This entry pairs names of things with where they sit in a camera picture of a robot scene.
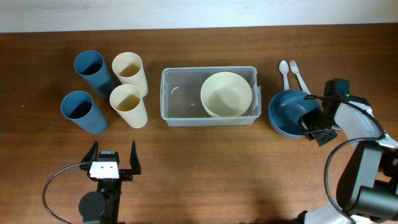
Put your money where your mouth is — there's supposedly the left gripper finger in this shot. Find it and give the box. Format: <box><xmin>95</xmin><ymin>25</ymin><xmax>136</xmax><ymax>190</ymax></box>
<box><xmin>80</xmin><ymin>141</ymin><xmax>98</xmax><ymax>170</ymax></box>
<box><xmin>129</xmin><ymin>141</ymin><xmax>141</xmax><ymax>175</ymax></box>

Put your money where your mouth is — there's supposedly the blue bowl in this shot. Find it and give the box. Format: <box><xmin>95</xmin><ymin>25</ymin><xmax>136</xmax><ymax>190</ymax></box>
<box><xmin>269</xmin><ymin>90</ymin><xmax>321</xmax><ymax>139</ymax></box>

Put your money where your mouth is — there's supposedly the cream bowl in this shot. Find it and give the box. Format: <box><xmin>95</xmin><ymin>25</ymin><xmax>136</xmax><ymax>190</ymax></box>
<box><xmin>203</xmin><ymin>105</ymin><xmax>250</xmax><ymax>117</ymax></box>
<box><xmin>200</xmin><ymin>72</ymin><xmax>253</xmax><ymax>108</ymax></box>

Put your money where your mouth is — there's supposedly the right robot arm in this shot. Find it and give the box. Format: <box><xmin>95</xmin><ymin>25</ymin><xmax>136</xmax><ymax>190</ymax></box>
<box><xmin>294</xmin><ymin>78</ymin><xmax>397</xmax><ymax>223</ymax></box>

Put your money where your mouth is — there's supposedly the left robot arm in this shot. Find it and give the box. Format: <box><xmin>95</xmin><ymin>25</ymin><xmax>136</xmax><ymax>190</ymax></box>
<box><xmin>78</xmin><ymin>142</ymin><xmax>141</xmax><ymax>223</ymax></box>

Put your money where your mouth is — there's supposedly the clear plastic container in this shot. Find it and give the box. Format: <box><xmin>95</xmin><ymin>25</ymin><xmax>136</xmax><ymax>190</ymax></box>
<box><xmin>160</xmin><ymin>66</ymin><xmax>262</xmax><ymax>126</ymax></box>

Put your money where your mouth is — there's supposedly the blue cup front left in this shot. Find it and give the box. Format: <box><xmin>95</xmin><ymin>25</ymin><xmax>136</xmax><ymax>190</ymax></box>
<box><xmin>60</xmin><ymin>91</ymin><xmax>108</xmax><ymax>134</ymax></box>

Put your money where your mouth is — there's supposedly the blue cup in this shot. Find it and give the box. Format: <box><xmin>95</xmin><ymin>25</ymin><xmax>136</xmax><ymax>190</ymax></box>
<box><xmin>73</xmin><ymin>50</ymin><xmax>116</xmax><ymax>98</ymax></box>
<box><xmin>60</xmin><ymin>91</ymin><xmax>108</xmax><ymax>134</ymax></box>

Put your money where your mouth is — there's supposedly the white plastic fork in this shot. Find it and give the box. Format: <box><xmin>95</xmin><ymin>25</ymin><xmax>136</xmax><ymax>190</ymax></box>
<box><xmin>289</xmin><ymin>60</ymin><xmax>310</xmax><ymax>95</ymax></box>

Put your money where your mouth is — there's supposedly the cream cup front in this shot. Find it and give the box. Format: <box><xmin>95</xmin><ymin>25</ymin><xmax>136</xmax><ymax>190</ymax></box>
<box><xmin>109</xmin><ymin>84</ymin><xmax>148</xmax><ymax>129</ymax></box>

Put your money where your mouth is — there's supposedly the cream cup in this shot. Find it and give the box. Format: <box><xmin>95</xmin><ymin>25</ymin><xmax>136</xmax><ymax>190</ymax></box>
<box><xmin>112</xmin><ymin>52</ymin><xmax>148</xmax><ymax>97</ymax></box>
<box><xmin>109</xmin><ymin>84</ymin><xmax>148</xmax><ymax>129</ymax></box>

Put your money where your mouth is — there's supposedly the white plastic spoon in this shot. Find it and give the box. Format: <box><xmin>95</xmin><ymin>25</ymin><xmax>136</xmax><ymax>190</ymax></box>
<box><xmin>279</xmin><ymin>60</ymin><xmax>290</xmax><ymax>90</ymax></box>

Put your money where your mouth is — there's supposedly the blue cup back left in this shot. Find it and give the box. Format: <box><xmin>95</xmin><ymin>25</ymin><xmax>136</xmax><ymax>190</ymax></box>
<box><xmin>73</xmin><ymin>50</ymin><xmax>116</xmax><ymax>98</ymax></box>

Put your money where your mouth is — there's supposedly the cream cup back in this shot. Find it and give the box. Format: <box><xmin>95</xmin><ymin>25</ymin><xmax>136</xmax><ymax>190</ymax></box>
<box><xmin>112</xmin><ymin>52</ymin><xmax>148</xmax><ymax>97</ymax></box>

